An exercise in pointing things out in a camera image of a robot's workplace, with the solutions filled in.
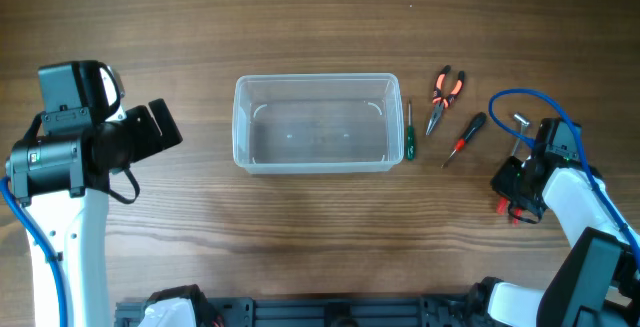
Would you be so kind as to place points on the red handle snips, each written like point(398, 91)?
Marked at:
point(502, 209)

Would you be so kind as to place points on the clear plastic container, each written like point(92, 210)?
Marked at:
point(317, 123)

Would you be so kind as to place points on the green handle screwdriver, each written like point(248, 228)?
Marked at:
point(410, 134)

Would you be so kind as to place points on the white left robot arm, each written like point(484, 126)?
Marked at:
point(57, 184)

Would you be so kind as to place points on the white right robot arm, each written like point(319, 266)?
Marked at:
point(598, 283)

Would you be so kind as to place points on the silver socket wrench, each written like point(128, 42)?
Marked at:
point(523, 126)

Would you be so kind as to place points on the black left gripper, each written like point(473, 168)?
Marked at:
point(151, 139)

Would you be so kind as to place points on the orange black needle-nose pliers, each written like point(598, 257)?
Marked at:
point(440, 101)

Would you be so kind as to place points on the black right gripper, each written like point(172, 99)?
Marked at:
point(500, 184)

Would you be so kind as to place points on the black red handle screwdriver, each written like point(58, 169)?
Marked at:
point(475, 124)

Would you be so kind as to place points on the black aluminium base frame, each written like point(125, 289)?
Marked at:
point(424, 311)

